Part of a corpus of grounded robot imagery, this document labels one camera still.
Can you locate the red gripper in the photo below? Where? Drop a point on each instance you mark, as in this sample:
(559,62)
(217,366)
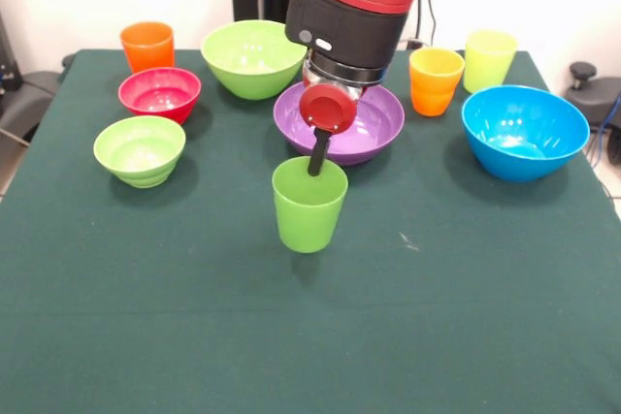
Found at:
(327,108)

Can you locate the green cup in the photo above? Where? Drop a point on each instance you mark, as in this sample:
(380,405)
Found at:
(308,220)

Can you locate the blue bowl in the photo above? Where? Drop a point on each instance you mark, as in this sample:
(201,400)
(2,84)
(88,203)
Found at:
(524,162)

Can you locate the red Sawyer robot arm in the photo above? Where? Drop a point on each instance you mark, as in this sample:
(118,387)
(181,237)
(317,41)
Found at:
(354,21)

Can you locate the purple bowl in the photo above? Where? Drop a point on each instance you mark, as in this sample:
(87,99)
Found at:
(378,128)

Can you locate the large green bowl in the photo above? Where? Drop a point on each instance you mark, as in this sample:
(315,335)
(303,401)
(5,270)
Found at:
(247,79)

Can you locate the orange cup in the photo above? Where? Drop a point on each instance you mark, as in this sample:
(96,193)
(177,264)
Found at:
(434,94)

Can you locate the dark green table cloth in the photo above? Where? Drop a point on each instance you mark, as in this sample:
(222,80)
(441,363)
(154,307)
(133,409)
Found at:
(310,312)

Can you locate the pink bowl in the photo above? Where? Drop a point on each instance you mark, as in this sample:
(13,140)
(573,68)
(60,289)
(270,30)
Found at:
(160,99)

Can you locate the small green bowl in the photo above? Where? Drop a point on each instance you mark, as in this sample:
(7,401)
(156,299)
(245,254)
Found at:
(140,162)

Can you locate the lime yellow cup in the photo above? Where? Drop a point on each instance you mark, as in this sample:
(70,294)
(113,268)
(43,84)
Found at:
(487,70)

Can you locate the red-orange cup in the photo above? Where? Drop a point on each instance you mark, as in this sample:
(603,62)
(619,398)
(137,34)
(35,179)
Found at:
(148,50)

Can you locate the black caster base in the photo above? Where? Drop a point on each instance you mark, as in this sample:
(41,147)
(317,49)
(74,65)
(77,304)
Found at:
(594,89)

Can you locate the grey caster base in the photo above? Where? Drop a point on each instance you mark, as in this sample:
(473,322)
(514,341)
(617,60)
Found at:
(24,104)

